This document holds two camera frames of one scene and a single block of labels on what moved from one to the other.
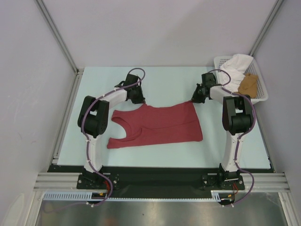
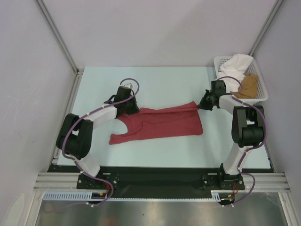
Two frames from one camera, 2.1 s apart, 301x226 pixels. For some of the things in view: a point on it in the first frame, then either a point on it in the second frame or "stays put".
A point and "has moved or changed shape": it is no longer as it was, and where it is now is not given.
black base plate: x=159 y=181 stays put
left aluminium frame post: x=79 y=73 stays put
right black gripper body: x=201 y=97 to x=209 y=105
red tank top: x=157 y=125 has moved or changed shape
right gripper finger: x=194 y=98 to x=202 y=103
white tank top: x=236 y=66 stays put
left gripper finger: x=142 y=99 to x=135 y=108
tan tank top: x=249 y=85 stays put
